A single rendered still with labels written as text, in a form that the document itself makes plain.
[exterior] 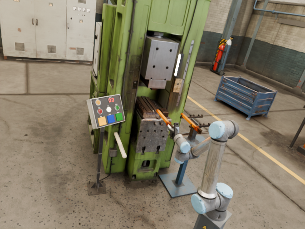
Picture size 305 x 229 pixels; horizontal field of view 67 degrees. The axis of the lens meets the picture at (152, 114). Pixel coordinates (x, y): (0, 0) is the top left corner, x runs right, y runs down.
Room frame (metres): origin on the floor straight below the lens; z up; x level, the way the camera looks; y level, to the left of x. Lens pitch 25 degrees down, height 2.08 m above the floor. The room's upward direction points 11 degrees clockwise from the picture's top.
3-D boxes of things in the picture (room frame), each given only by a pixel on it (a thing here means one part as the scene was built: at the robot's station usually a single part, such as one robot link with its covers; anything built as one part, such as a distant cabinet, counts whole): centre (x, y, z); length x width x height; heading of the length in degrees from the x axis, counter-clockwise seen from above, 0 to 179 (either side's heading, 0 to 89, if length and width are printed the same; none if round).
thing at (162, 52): (2.56, 0.06, 1.56); 0.42 x 0.39 x 0.40; 25
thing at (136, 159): (2.57, 0.05, 0.23); 0.55 x 0.37 x 0.47; 25
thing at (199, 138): (2.39, -0.51, 0.71); 0.40 x 0.30 x 0.02; 118
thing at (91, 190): (2.05, 0.49, 0.05); 0.22 x 0.22 x 0.09; 25
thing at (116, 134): (2.13, 0.29, 0.62); 0.44 x 0.05 x 0.05; 25
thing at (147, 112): (2.54, 0.10, 0.96); 0.42 x 0.20 x 0.09; 25
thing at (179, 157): (1.71, -0.32, 0.92); 0.12 x 0.09 x 0.12; 123
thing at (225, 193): (1.45, -0.67, 0.79); 0.17 x 0.15 x 0.18; 123
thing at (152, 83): (2.54, 0.10, 1.32); 0.42 x 0.20 x 0.10; 25
